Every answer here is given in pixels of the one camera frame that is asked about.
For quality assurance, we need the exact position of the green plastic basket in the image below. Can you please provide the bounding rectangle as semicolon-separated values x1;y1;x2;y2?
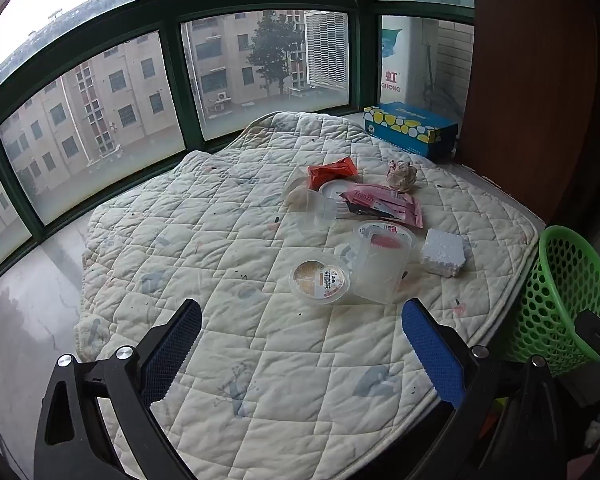
500;225;600;376

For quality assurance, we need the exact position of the white foam block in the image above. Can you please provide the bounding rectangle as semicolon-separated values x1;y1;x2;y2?
420;228;467;277

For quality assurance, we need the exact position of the white printed appliance box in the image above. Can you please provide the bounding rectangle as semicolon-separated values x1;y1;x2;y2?
380;15;422;106

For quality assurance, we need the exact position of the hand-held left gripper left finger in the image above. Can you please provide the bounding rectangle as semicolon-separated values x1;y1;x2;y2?
34;298;203;480

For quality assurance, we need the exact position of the green window frame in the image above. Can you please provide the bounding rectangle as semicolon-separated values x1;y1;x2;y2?
0;0;476;286

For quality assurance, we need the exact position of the beige apartment building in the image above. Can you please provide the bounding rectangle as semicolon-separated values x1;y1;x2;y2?
0;10;308;256

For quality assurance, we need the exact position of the white quilted mat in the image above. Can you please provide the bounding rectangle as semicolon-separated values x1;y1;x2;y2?
75;111;546;480

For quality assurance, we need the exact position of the clear plastic cup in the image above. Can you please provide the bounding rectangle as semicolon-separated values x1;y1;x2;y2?
300;190;348;233

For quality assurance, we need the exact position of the blue dotted tissue box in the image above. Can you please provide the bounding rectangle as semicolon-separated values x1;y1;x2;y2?
363;102;459;161

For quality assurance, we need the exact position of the clear container with lid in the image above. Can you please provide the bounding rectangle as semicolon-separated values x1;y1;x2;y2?
351;220;414;304

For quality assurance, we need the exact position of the white louvred vent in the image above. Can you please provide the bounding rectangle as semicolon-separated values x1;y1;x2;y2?
304;10;350;91

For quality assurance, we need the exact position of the crumpled paper ball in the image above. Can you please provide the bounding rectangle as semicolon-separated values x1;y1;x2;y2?
386;160;418;193

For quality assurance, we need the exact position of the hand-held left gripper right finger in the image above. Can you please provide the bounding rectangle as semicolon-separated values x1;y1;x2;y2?
401;298;581;480

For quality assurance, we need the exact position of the pink snack wrapper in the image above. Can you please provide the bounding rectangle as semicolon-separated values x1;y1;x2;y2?
336;183;426;229

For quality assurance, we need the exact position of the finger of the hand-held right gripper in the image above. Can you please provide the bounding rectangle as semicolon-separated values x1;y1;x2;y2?
574;292;600;362

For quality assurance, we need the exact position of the labelled pudding cup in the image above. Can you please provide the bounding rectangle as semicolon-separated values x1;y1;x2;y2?
288;259;352;306

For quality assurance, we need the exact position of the brown wooden cabinet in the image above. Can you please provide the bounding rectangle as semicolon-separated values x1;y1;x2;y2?
457;0;600;226

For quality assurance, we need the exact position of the orange snack wrapper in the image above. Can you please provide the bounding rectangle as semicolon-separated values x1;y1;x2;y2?
307;156;358;191

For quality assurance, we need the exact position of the green tree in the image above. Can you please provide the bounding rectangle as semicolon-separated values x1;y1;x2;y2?
249;10;306;97

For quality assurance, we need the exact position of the white plastic cup lid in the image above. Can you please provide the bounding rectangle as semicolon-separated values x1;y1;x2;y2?
318;179;361;211

